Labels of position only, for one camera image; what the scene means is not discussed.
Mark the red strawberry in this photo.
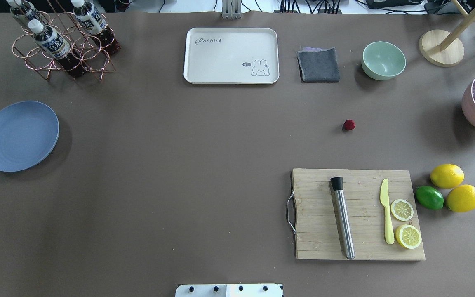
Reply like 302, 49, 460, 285
343, 120, 356, 131

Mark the blue round plate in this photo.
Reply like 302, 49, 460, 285
0, 100, 60, 172

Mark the cream rabbit tray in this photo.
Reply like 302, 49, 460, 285
183, 28, 280, 84

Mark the steel muddler black tip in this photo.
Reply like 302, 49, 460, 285
330, 177, 355, 260

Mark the grey folded cloth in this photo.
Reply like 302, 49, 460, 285
296, 47, 341, 83

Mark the wooden cutting board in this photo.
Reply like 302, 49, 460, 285
292, 168, 425, 261

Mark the green bowl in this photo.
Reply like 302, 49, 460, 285
361, 41, 407, 81

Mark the yellow plastic knife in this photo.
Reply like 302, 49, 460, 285
379, 178, 395, 245

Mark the upper lemon half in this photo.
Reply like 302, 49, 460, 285
390, 199, 414, 222

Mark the lemon half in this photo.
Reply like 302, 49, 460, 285
395, 224, 422, 249
390, 199, 414, 222

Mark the lower lemon half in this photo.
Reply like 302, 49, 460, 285
395, 224, 422, 249

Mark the tea bottle back right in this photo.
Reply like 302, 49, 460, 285
71, 0, 120, 55

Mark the tea bottle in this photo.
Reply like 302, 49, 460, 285
28, 19, 86, 78
71, 0, 120, 55
6, 0, 48, 31

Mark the green lime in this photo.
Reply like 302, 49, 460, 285
415, 186, 444, 210

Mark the upper whole lemon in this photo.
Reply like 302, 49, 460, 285
430, 164, 464, 189

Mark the whole lemon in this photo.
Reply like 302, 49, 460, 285
446, 184, 475, 212
430, 164, 464, 189

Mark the tea bottle front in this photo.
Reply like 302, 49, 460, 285
28, 19, 86, 78

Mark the wooden stand with base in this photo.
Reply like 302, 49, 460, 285
418, 8, 475, 67

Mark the lower whole lemon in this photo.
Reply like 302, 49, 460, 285
446, 184, 475, 212

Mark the tea bottle back left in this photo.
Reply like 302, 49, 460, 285
6, 0, 48, 31

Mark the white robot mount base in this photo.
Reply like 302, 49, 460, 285
175, 283, 284, 297

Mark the copper wire bottle rack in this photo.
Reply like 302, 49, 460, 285
12, 11, 111, 80

